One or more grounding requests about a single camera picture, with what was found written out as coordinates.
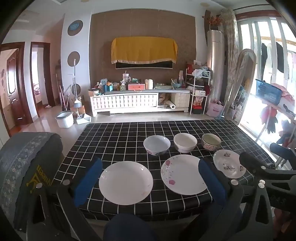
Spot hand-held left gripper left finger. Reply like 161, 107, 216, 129
26, 157, 103, 241

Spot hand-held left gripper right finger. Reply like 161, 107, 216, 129
183, 159, 274, 241

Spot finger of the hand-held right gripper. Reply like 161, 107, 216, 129
239, 152, 296, 180
269, 142, 296, 163

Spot small floral plate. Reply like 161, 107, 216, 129
213, 149, 247, 179

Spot white plate pink petals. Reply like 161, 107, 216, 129
161, 154, 208, 195

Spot plain white plate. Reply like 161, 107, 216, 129
99, 161, 154, 206

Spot floral bowl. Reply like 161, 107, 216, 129
201, 133, 221, 151

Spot plain white bowl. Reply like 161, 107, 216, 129
173, 133, 198, 153

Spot white bowl blue pattern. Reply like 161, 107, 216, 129
143, 135, 171, 156

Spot black cloth yellow print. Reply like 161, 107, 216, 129
13, 133, 64, 232

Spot black checked tablecloth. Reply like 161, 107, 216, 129
52, 119, 277, 220

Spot blue plastic basket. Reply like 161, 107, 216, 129
255, 79, 283, 105

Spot pink bag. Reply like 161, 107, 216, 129
206, 98, 224, 118

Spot white mop bucket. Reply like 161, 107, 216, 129
55, 111, 75, 129

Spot broom with dustpan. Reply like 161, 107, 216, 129
73, 96, 92, 123

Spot standing floor mirror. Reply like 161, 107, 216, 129
223, 49, 257, 126

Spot white television cabinet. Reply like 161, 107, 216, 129
89, 89, 191, 117

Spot beige storage box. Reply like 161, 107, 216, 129
171, 93, 188, 108

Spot hanging dark clothes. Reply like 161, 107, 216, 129
261, 42, 292, 75

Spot teal containers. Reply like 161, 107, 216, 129
100, 79, 114, 92

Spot tower air conditioner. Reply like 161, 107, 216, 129
206, 30, 225, 105

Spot white mop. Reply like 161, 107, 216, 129
68, 59, 82, 102

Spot pink box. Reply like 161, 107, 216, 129
128, 83, 146, 91

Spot patterned curtain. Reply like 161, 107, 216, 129
220, 8, 239, 107

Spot sliding glass door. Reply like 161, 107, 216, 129
235, 10, 296, 163

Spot television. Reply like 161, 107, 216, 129
115, 61, 174, 69

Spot yellow television cover cloth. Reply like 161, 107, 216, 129
111, 37, 178, 65

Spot flower vase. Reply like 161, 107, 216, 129
203, 14, 224, 30

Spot white wire shelf rack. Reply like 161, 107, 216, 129
186, 68, 211, 115

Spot round brown wall plaque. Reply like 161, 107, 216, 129
67, 51, 80, 68
70, 83, 81, 96

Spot brown door frame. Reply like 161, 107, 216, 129
30, 41, 56, 107

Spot round wall plaque blue centre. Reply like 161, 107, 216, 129
67, 20, 84, 37

